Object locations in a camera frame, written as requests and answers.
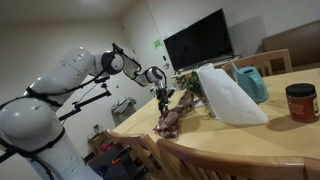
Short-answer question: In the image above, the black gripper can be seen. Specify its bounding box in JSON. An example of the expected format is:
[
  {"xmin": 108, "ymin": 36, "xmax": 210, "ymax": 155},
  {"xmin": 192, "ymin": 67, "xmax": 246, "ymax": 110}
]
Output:
[{"xmin": 156, "ymin": 82, "xmax": 169, "ymax": 112}]

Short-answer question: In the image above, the dark red patterned cloth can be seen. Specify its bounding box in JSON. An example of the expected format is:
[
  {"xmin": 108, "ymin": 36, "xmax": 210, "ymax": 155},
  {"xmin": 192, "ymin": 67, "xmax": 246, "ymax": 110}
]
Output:
[{"xmin": 153, "ymin": 91, "xmax": 194, "ymax": 139}]

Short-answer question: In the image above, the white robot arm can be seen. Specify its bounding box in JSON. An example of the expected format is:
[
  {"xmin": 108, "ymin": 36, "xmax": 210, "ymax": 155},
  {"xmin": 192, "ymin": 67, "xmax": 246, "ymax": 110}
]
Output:
[{"xmin": 0, "ymin": 44, "xmax": 168, "ymax": 180}]

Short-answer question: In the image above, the potted green plant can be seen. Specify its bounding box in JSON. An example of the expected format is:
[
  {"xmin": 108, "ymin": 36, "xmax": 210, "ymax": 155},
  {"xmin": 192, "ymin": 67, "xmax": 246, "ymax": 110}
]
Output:
[{"xmin": 176, "ymin": 71, "xmax": 206, "ymax": 103}]

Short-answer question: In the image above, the grey bundle of clothes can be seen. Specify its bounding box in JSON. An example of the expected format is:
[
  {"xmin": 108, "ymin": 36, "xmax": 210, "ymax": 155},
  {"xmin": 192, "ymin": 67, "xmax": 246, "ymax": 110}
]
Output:
[{"xmin": 111, "ymin": 97, "xmax": 136, "ymax": 126}]

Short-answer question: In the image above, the wooden chair near left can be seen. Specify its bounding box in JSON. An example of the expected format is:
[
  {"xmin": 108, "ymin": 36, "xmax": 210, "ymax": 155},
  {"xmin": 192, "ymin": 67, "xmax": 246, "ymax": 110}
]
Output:
[{"xmin": 106, "ymin": 130, "xmax": 168, "ymax": 180}]

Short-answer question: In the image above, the wooden chair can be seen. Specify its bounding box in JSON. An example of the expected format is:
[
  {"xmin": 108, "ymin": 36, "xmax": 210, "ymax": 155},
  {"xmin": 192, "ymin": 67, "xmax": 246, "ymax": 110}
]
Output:
[
  {"xmin": 221, "ymin": 49, "xmax": 293, "ymax": 77},
  {"xmin": 106, "ymin": 130, "xmax": 168, "ymax": 180},
  {"xmin": 157, "ymin": 139, "xmax": 320, "ymax": 180}
]

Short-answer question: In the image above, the green sticky note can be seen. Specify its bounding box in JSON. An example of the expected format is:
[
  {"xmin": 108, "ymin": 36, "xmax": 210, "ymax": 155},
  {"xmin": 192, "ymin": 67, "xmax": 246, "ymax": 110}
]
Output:
[{"xmin": 153, "ymin": 39, "xmax": 163, "ymax": 49}]

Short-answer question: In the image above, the white paper towel roll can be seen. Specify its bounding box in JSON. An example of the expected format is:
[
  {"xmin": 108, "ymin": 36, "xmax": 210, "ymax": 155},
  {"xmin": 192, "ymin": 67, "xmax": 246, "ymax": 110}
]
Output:
[{"xmin": 196, "ymin": 67, "xmax": 269, "ymax": 125}]

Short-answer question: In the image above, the white tv stand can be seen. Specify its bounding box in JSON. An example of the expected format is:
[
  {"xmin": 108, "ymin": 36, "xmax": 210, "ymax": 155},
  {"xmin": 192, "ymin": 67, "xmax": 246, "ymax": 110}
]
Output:
[{"xmin": 171, "ymin": 55, "xmax": 242, "ymax": 79}]

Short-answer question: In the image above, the wooden chair near right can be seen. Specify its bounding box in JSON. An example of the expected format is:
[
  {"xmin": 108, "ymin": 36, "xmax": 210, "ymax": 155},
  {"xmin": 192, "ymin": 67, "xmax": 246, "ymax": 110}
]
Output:
[{"xmin": 157, "ymin": 139, "xmax": 320, "ymax": 180}]

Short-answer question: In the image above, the black flat screen television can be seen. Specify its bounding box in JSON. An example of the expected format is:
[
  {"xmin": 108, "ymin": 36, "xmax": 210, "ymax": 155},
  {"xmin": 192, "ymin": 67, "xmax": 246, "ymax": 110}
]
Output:
[{"xmin": 164, "ymin": 9, "xmax": 234, "ymax": 71}]

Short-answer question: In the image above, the teal watering can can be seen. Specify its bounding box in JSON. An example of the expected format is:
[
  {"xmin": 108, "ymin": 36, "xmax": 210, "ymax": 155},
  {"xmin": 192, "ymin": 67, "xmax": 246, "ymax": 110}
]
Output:
[{"xmin": 231, "ymin": 63, "xmax": 269, "ymax": 104}]

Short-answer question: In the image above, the wooden chair far side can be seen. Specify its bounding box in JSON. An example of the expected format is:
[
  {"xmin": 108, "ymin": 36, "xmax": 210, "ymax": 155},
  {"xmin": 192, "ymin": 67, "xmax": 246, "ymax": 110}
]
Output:
[{"xmin": 221, "ymin": 49, "xmax": 293, "ymax": 77}]

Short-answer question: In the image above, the red jar black lid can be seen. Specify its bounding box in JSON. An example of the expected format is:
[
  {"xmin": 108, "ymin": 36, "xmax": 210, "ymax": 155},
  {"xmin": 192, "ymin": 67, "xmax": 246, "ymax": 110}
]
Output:
[{"xmin": 285, "ymin": 83, "xmax": 319, "ymax": 123}]

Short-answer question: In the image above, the brown armchair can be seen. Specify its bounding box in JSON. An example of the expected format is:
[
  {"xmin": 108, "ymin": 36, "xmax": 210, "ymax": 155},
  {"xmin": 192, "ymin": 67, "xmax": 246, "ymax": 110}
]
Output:
[{"xmin": 262, "ymin": 20, "xmax": 320, "ymax": 71}]

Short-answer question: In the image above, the black camera on stand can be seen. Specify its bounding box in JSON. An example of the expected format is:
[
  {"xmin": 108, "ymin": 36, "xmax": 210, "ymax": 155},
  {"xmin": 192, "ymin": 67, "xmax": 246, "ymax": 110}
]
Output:
[{"xmin": 58, "ymin": 77, "xmax": 111, "ymax": 121}]

